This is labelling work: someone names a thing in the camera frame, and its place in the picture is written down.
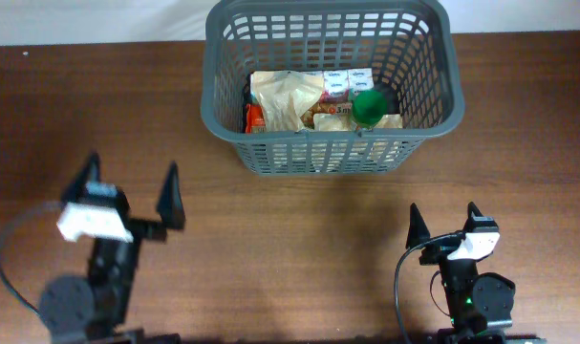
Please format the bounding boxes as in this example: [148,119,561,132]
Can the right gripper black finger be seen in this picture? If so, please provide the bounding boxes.
[462,202,483,233]
[405,203,431,249]

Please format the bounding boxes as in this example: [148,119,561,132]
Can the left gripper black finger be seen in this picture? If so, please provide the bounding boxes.
[156,161,185,230]
[60,152,100,203]

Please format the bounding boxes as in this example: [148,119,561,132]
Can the orange spaghetti packet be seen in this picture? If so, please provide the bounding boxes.
[245,102,354,134]

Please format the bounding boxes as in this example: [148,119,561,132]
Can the green lid glass jar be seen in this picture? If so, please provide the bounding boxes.
[352,90,389,128]

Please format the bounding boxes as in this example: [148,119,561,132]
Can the beige powder bag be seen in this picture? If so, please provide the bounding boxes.
[250,70,325,132]

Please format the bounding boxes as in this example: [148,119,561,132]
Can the tissue pocket pack bundle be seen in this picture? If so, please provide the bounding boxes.
[307,68,375,103]

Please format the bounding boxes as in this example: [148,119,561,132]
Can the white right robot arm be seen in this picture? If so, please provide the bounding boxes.
[394,203,546,344]

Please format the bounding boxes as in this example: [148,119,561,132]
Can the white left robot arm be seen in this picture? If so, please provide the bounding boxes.
[38,154,185,343]

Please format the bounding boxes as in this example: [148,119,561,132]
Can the grey plastic lattice basket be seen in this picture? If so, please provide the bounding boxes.
[201,0,465,175]

